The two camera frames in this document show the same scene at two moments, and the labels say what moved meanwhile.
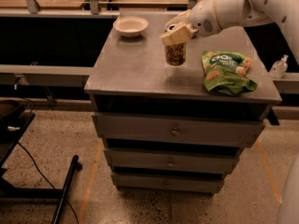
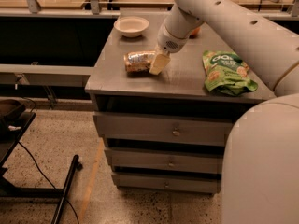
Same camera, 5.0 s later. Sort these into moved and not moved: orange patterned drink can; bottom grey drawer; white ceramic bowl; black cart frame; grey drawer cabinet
Moved: orange patterned drink can
Not moved: grey drawer cabinet; black cart frame; bottom grey drawer; white ceramic bowl
